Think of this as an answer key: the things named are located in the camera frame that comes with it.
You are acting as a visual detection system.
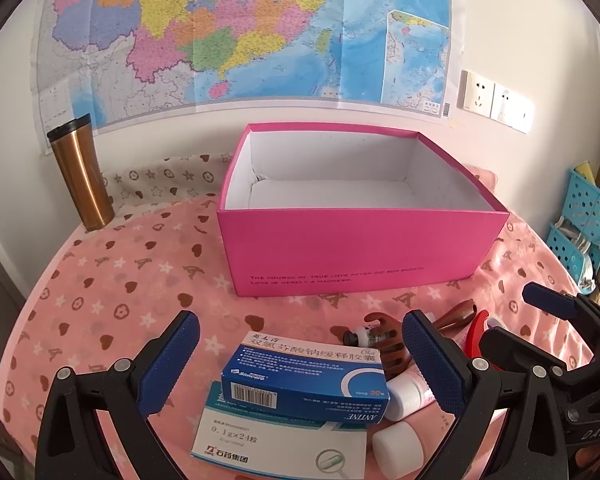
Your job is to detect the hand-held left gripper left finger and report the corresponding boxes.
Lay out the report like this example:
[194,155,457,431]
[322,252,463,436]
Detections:
[35,310,201,480]

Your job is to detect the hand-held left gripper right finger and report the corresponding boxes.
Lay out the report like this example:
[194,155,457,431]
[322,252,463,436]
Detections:
[402,310,576,480]

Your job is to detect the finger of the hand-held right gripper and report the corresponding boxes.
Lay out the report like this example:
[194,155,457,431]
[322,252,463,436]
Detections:
[522,282,600,356]
[480,326,588,391]

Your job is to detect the red corkscrew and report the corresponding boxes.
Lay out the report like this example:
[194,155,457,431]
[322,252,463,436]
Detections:
[462,310,501,356]

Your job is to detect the brown wooden back scratcher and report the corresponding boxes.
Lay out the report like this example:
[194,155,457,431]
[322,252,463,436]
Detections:
[330,299,477,377]

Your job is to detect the large pink tube white cap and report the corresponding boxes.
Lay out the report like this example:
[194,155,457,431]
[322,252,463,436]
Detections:
[371,419,428,479]

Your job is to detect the white teal medicine box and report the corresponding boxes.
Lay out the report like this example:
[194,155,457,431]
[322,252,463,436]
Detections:
[190,380,368,477]

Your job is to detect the blue medicine box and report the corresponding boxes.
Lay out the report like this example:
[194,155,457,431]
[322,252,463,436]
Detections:
[221,344,392,425]

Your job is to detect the pink cardboard box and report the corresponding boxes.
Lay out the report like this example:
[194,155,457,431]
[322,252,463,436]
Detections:
[216,123,511,298]

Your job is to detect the small pink tube white cap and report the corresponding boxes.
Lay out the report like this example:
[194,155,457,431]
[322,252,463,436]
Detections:
[384,364,438,422]

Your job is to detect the small brown vial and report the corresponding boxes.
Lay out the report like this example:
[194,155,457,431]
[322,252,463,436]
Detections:
[343,326,381,347]

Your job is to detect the blue plastic basket rack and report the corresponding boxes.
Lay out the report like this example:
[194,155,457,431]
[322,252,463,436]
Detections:
[547,167,600,291]

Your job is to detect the beige star-printed cloth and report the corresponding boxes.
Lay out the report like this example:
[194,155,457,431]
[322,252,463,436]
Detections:
[97,152,236,218]

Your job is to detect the copper travel tumbler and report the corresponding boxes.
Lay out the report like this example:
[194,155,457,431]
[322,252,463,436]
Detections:
[46,113,117,232]

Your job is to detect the white wall sockets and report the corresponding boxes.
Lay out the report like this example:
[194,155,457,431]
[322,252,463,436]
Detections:
[491,85,536,134]

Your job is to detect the colourful wall map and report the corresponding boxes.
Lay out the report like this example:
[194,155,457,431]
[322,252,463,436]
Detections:
[30,0,468,156]

